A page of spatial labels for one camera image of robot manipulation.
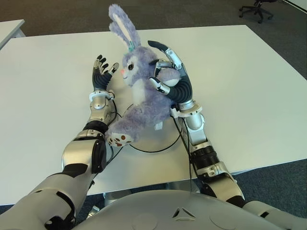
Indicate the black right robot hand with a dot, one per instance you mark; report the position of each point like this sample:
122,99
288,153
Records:
182,91

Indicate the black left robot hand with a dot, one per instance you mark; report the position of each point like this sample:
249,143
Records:
100,80

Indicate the purple plush bunny doll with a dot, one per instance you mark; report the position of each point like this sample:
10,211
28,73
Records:
146,107

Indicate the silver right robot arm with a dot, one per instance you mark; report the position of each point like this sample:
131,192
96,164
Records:
220,175

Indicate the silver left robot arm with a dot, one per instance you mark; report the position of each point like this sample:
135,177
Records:
98,105

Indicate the white plate black rim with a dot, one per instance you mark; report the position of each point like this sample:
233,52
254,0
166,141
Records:
165,139

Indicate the white table leg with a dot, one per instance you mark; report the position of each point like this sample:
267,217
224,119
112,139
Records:
182,187

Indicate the white side desk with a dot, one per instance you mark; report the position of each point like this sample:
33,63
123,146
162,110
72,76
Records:
10,33

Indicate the black office chair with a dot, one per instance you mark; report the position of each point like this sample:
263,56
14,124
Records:
256,10

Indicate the grey robot torso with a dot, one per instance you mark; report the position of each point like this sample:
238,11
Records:
180,210

